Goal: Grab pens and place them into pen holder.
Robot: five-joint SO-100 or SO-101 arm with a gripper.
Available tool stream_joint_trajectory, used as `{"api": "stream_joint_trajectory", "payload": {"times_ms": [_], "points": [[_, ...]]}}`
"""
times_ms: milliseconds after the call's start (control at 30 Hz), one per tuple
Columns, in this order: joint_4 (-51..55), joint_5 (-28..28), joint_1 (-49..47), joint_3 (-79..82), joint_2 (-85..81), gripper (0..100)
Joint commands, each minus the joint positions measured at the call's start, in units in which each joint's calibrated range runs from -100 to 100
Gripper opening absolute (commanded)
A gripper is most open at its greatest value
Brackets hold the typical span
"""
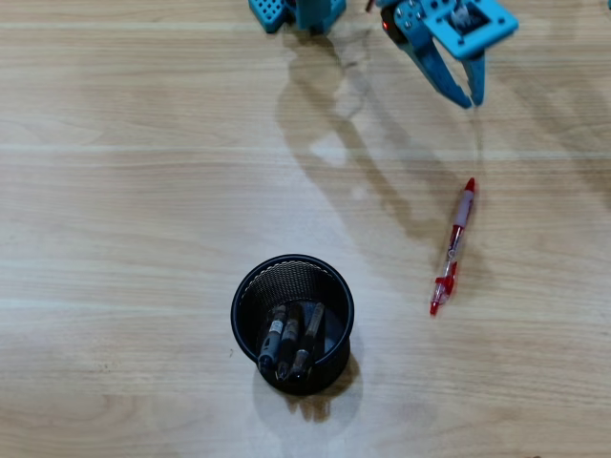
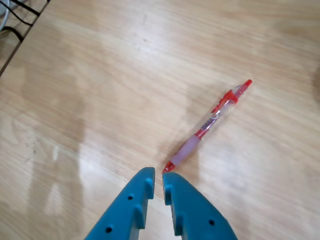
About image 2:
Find red clear pen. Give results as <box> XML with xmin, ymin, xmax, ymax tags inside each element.
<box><xmin>161</xmin><ymin>78</ymin><xmax>253</xmax><ymax>175</ymax></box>

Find black cable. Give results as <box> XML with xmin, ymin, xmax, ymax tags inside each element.
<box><xmin>9</xmin><ymin>0</ymin><xmax>42</xmax><ymax>16</ymax></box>

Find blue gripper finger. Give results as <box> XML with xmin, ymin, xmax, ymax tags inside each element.
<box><xmin>162</xmin><ymin>172</ymin><xmax>238</xmax><ymax>240</ymax></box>
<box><xmin>84</xmin><ymin>166</ymin><xmax>156</xmax><ymax>240</ymax></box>

